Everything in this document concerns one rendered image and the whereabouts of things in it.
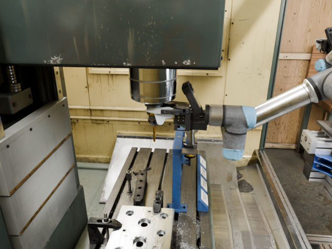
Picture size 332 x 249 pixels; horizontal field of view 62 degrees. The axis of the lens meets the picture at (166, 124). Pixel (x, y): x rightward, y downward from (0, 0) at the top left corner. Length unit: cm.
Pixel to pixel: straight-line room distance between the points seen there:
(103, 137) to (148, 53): 151
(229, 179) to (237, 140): 99
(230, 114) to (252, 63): 107
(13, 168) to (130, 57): 52
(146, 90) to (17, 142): 45
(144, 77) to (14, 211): 60
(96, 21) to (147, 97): 26
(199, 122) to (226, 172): 105
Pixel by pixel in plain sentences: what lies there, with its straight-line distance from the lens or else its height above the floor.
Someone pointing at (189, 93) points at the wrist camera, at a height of 152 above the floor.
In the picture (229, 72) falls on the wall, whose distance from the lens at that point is 195.
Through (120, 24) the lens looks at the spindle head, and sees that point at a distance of 79.
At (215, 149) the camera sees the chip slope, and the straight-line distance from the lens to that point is 206.
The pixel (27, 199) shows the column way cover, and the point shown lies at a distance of 112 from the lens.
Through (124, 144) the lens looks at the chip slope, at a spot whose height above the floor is 83.
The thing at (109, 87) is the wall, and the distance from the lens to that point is 206.
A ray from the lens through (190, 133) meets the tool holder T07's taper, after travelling 120.
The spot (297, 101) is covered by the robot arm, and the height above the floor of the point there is 147.
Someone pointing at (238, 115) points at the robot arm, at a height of 146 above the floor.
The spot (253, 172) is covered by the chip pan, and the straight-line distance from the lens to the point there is 216.
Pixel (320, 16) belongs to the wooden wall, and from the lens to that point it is 378.
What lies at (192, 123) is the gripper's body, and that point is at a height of 142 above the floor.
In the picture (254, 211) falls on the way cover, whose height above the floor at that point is 72.
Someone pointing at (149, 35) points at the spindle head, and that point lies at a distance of 78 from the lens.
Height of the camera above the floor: 178
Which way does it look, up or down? 23 degrees down
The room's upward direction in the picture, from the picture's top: straight up
